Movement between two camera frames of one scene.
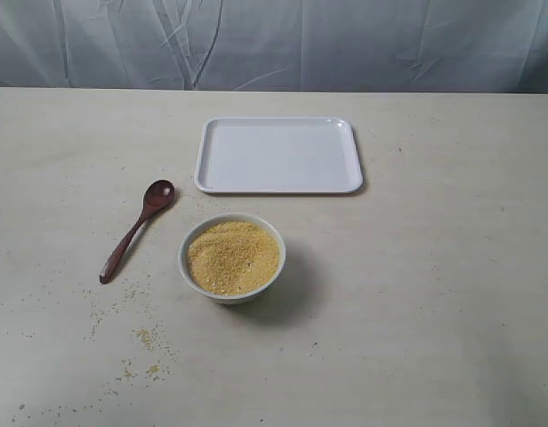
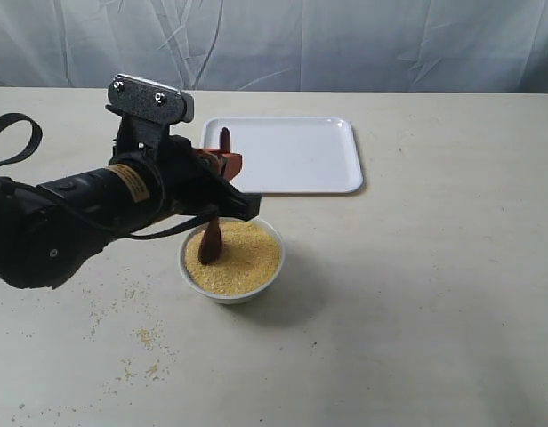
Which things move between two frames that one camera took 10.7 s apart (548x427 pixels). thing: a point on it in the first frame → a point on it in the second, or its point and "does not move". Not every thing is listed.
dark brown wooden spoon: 157,194 → 210,239
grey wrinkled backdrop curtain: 385,45 does not move
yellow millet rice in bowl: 233,257 does not move
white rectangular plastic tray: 278,156 does not move
